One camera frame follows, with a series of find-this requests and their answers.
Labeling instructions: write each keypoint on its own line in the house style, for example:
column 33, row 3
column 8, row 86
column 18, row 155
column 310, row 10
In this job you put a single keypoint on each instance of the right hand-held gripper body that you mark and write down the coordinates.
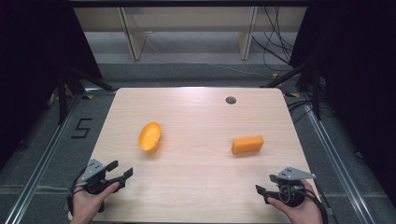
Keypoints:
column 291, row 189

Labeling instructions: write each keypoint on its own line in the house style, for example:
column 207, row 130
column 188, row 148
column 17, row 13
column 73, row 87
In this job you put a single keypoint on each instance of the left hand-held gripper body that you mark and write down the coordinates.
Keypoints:
column 95, row 174

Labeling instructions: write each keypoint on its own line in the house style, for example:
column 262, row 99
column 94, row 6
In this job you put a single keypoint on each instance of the person's right hand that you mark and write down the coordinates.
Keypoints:
column 303, row 214

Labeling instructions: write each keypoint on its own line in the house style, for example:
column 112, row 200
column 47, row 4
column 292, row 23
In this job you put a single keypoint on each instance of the person's left hand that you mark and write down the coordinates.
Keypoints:
column 85, row 205

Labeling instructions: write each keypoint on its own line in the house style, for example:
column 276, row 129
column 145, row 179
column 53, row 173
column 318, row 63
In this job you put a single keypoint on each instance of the orange plastic bowl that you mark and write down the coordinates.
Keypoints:
column 149, row 137

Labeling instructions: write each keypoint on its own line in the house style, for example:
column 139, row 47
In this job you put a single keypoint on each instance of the orange sponge block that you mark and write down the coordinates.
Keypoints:
column 247, row 145

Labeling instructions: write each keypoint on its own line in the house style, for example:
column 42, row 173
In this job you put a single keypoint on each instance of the black metal stand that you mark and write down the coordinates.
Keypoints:
column 316, row 93
column 62, row 99

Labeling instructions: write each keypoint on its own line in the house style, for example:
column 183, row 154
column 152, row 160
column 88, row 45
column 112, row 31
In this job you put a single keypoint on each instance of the grey table grommet hole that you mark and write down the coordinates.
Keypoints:
column 230, row 100

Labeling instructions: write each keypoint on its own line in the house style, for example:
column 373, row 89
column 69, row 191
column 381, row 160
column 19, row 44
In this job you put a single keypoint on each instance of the black curtain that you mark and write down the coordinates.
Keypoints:
column 358, row 77
column 34, row 62

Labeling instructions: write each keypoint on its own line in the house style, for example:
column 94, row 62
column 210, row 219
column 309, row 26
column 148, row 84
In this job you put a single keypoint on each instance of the white background desk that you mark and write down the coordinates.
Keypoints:
column 134, row 37

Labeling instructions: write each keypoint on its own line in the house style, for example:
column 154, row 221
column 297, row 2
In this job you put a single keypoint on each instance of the aluminium floor rail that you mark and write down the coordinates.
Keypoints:
column 339, row 168
column 37, row 174

